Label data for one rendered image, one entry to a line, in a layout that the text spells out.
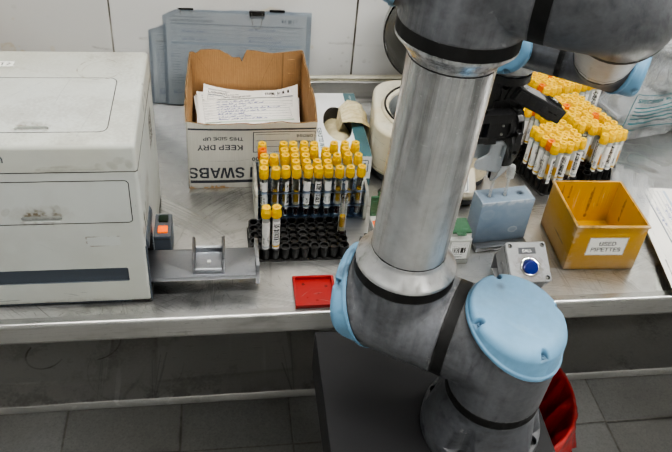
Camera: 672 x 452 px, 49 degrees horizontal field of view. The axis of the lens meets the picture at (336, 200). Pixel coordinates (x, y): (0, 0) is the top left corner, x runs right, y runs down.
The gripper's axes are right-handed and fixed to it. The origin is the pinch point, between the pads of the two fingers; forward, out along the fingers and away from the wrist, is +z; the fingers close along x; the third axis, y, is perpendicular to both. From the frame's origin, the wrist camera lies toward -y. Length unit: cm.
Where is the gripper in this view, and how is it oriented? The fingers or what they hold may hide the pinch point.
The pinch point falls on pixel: (495, 172)
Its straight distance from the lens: 129.6
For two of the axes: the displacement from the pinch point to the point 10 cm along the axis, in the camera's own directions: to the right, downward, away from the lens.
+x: 2.4, 6.1, -7.5
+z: -0.7, 7.9, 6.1
